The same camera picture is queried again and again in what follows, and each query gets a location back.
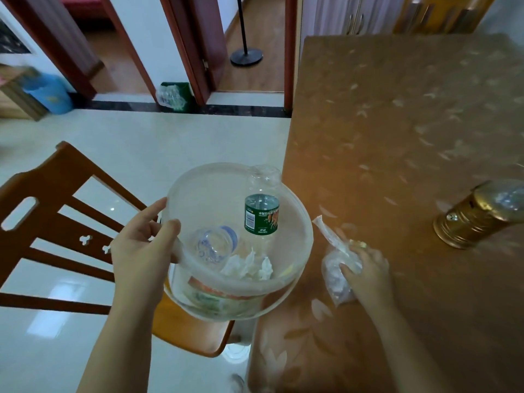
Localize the person's right hand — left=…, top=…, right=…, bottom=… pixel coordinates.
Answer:
left=340, top=246, right=396, bottom=320

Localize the person's left hand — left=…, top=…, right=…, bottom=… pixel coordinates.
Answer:
left=110, top=196, right=182, bottom=312

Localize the white plastic bag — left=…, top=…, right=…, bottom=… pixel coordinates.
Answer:
left=312, top=215, right=365, bottom=307

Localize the blue label plastic bottle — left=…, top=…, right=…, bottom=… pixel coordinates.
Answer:
left=194, top=225, right=239, bottom=269

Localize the translucent plastic bucket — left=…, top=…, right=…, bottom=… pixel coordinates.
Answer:
left=160, top=162, right=315, bottom=323

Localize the green label plastic bottle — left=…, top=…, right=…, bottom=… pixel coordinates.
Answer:
left=244, top=164, right=283, bottom=250

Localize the person's right forearm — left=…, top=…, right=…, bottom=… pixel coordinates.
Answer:
left=368, top=305, right=455, bottom=393

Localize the blue plastic bin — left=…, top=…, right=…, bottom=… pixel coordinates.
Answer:
left=22, top=73, right=74, bottom=115

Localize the gold lantern with clear dome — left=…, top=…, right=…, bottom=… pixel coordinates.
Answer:
left=433, top=178, right=524, bottom=250

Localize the orange wooden chair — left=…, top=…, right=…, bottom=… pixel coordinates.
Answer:
left=392, top=0, right=498, bottom=35
left=0, top=141, right=236, bottom=359

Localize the brown floral table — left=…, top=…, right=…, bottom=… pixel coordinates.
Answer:
left=247, top=33, right=524, bottom=393

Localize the green box with plastic bag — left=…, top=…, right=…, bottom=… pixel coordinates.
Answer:
left=155, top=81, right=193, bottom=113

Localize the wooden box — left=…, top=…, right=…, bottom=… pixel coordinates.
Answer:
left=0, top=65, right=50, bottom=121

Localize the black floor stand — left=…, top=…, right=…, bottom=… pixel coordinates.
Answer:
left=230, top=0, right=264, bottom=67

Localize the dark red door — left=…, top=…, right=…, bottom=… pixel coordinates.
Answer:
left=168, top=0, right=229, bottom=105

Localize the wood and purple cabinet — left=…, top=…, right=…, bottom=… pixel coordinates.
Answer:
left=299, top=0, right=410, bottom=37

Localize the dark red door frame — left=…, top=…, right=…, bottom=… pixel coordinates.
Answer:
left=0, top=0, right=158, bottom=101
left=158, top=0, right=299, bottom=113

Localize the dark wall picture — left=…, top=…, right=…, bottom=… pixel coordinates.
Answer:
left=0, top=18, right=32, bottom=55

